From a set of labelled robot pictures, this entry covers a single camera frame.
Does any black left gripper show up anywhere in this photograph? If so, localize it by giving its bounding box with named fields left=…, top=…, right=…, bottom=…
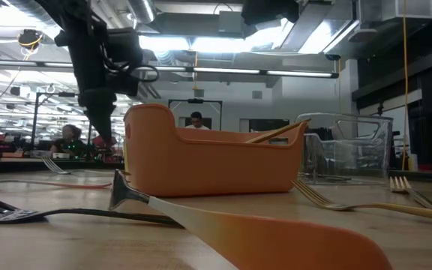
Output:
left=54, top=25, right=144, bottom=146

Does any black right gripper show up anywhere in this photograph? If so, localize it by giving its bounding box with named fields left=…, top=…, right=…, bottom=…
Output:
left=241, top=0, right=300, bottom=26

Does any silver fork orange handle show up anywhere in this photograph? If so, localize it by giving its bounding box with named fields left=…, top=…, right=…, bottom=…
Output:
left=107, top=169, right=393, bottom=270
left=40, top=155, right=108, bottom=176

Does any wooden utensil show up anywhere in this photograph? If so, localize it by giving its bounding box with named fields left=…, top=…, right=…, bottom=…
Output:
left=244, top=118, right=312, bottom=145

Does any gold fork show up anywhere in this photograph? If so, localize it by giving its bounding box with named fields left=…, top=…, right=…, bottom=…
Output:
left=389, top=175, right=432, bottom=210
left=292, top=178, right=432, bottom=224

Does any red cloth cover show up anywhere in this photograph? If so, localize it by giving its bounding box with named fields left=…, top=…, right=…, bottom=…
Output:
left=91, top=133, right=119, bottom=151

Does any person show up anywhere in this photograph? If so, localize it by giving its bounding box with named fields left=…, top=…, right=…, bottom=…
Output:
left=49, top=124, right=89, bottom=158
left=184, top=111, right=212, bottom=131

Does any yellow plastic bin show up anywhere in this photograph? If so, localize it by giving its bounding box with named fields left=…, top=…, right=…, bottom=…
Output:
left=121, top=139, right=129, bottom=177

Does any long ceiling light strip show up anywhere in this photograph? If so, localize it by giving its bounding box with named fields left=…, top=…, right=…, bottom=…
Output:
left=0, top=58, right=340, bottom=79

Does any orange plastic bin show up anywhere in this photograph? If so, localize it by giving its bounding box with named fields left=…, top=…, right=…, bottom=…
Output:
left=123, top=103, right=309, bottom=198

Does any black fork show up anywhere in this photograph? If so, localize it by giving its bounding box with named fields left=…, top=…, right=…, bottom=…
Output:
left=0, top=189, right=185, bottom=229

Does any clear plastic bin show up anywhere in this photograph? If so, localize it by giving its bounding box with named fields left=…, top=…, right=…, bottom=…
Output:
left=294, top=112, right=394, bottom=187

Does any black metal frame stand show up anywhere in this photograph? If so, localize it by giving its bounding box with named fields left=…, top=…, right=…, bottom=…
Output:
left=168, top=98, right=224, bottom=131
left=31, top=92, right=95, bottom=151

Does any ceiling cable reel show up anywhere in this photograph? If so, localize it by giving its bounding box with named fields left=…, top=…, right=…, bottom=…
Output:
left=16, top=28, right=44, bottom=52

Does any silver ventilation duct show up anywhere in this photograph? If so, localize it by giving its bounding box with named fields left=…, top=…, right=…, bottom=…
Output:
left=9, top=0, right=157, bottom=102

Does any yellow extension cable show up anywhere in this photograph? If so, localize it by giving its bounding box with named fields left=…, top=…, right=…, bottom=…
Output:
left=401, top=0, right=410, bottom=172

